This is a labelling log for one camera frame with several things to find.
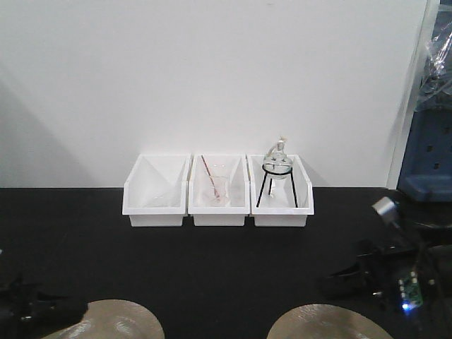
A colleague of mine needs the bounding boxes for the clear glass beaker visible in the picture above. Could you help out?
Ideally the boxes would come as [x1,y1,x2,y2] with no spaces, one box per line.
[200,167,230,207]

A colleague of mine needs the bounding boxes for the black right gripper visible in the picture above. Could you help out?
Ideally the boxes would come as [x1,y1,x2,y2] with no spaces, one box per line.
[319,239,417,299]

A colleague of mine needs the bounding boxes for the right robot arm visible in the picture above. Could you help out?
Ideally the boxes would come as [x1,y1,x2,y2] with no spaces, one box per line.
[318,196,451,314]

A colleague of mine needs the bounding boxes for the white storage bin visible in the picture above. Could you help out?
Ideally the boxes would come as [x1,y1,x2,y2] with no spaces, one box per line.
[122,154,191,227]
[188,154,251,227]
[246,155,314,227]

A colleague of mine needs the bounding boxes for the grey blue drying pegboard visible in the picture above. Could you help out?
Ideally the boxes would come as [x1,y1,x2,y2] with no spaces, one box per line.
[398,1,451,202]

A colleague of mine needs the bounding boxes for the right white storage bin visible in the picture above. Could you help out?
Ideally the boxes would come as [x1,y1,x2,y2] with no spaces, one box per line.
[246,155,314,227]

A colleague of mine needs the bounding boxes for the plastic bag of pegs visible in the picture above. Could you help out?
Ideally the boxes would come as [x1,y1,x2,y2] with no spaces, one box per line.
[417,20,451,110]

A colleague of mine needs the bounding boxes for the glass alcohol lamp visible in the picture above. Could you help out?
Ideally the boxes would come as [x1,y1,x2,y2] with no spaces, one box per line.
[262,136,293,179]

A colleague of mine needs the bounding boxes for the left white storage bin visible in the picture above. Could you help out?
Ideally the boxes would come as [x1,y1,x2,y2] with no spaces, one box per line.
[122,154,191,227]

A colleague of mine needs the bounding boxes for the beige round plate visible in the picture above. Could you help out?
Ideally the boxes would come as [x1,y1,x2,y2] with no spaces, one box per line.
[267,304,391,338]
[47,299,165,339]

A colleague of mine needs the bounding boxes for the black wire tripod stand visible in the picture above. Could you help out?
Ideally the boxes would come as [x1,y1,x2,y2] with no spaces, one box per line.
[256,165,299,208]

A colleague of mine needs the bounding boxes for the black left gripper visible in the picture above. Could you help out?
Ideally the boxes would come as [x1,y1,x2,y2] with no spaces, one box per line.
[1,274,88,331]

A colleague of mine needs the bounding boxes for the middle white storage bin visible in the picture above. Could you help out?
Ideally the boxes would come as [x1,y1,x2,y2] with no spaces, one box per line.
[188,154,251,227]

